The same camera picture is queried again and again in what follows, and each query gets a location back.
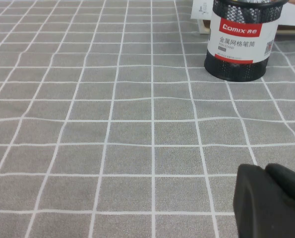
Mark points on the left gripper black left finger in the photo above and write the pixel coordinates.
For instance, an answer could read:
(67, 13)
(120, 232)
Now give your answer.
(261, 210)

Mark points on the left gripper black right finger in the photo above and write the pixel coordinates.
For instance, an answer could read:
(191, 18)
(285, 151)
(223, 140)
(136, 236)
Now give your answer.
(291, 186)

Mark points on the white brochure orange robot arm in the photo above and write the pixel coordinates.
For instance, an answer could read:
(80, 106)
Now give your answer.
(293, 15)

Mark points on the black mesh pen holder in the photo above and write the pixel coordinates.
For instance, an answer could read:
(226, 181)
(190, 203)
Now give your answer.
(241, 42)

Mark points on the grey white-checked tablecloth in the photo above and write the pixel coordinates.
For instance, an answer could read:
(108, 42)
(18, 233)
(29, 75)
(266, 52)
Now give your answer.
(112, 136)

